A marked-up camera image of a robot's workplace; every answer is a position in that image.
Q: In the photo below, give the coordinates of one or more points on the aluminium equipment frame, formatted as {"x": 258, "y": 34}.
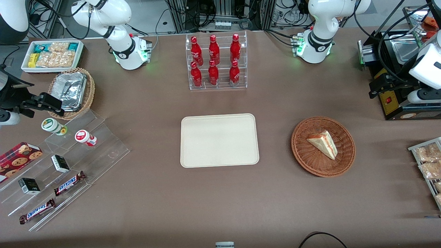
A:
{"x": 220, "y": 8}

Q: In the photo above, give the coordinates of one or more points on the white rectangular snack bin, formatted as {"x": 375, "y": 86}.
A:
{"x": 26, "y": 68}

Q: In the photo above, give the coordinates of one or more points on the red plaid cookie box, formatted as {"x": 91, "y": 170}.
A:
{"x": 17, "y": 158}

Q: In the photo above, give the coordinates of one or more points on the Snickers chocolate bar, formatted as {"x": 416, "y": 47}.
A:
{"x": 37, "y": 211}
{"x": 69, "y": 183}

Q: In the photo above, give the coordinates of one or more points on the large brown wicker basket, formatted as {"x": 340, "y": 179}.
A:
{"x": 310, "y": 158}

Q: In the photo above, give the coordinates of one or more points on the stacked aluminium foil containers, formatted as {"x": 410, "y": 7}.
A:
{"x": 70, "y": 90}

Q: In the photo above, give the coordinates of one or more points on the triangular sandwich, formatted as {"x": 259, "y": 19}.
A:
{"x": 324, "y": 143}

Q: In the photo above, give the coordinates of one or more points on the green lid yogurt cup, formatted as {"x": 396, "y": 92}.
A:
{"x": 51, "y": 125}

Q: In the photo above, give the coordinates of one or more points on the yellow snack pack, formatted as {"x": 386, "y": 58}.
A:
{"x": 32, "y": 60}

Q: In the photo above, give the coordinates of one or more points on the small black carton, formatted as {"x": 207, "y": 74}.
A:
{"x": 60, "y": 164}
{"x": 29, "y": 186}

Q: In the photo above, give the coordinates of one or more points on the clear acrylic stepped stand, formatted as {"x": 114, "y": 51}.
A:
{"x": 103, "y": 151}

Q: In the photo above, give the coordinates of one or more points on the red cola bottle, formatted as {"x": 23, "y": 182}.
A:
{"x": 235, "y": 50}
{"x": 214, "y": 51}
{"x": 196, "y": 53}
{"x": 213, "y": 75}
{"x": 234, "y": 75}
{"x": 196, "y": 77}

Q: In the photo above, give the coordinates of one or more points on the clear cracker bag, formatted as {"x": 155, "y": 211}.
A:
{"x": 55, "y": 59}
{"x": 58, "y": 47}

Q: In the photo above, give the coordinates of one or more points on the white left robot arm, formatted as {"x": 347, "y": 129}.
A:
{"x": 320, "y": 20}

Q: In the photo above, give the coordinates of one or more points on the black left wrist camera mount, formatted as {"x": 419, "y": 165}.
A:
{"x": 401, "y": 84}

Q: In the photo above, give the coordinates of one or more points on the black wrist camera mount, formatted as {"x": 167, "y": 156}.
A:
{"x": 12, "y": 91}
{"x": 401, "y": 84}

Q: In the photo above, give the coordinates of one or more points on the red lid yogurt cup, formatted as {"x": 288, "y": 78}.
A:
{"x": 82, "y": 136}

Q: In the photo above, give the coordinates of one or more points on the black food warmer machine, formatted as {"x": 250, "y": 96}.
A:
{"x": 392, "y": 103}

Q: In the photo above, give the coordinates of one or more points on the cream plastic tray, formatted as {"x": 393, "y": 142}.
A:
{"x": 218, "y": 141}

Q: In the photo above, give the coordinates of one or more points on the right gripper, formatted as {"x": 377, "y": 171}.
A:
{"x": 10, "y": 98}

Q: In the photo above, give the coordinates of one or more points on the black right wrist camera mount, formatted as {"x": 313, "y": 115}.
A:
{"x": 12, "y": 91}

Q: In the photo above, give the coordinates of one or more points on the bagged pastry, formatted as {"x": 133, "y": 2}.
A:
{"x": 438, "y": 186}
{"x": 427, "y": 153}
{"x": 430, "y": 170}
{"x": 438, "y": 198}

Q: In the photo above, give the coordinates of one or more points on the teal snack pack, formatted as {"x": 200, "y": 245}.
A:
{"x": 40, "y": 48}
{"x": 73, "y": 47}

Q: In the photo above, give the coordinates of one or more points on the small grey device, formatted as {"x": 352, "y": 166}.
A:
{"x": 224, "y": 245}

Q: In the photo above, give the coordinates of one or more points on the clear acrylic bottle rack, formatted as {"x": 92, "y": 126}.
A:
{"x": 224, "y": 74}

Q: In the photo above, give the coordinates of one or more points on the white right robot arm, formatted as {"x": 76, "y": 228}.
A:
{"x": 103, "y": 13}

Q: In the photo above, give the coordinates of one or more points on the small tan wicker basket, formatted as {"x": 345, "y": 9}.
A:
{"x": 90, "y": 91}

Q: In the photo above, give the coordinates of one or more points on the tray of packaged pastries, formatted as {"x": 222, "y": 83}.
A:
{"x": 415, "y": 148}

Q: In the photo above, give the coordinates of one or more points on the white power strip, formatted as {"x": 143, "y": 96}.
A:
{"x": 223, "y": 24}

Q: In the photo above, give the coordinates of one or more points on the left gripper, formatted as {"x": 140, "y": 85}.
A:
{"x": 401, "y": 82}

